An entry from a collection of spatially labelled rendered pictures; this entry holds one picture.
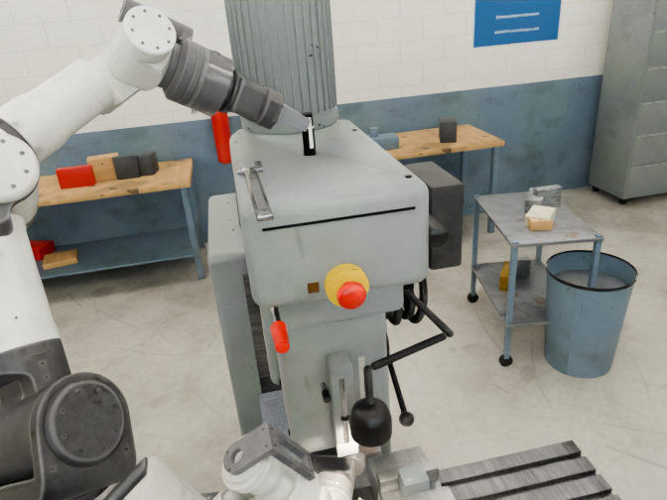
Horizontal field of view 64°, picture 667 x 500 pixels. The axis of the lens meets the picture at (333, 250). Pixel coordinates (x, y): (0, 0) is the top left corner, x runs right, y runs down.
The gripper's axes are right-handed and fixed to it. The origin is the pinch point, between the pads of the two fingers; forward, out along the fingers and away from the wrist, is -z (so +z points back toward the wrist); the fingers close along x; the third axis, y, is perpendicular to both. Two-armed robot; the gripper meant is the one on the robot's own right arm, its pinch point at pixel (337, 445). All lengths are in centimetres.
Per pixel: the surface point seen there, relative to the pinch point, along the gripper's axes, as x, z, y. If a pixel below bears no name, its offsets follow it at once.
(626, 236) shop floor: -207, -380, 120
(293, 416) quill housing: 5.8, 10.9, -18.1
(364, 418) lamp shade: -8.6, 19.8, -26.2
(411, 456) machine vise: -15.8, -17.7, 20.5
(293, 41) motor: 4, -14, -82
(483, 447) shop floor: -52, -124, 122
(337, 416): -3.0, 12.6, -20.0
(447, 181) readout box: -25, -32, -49
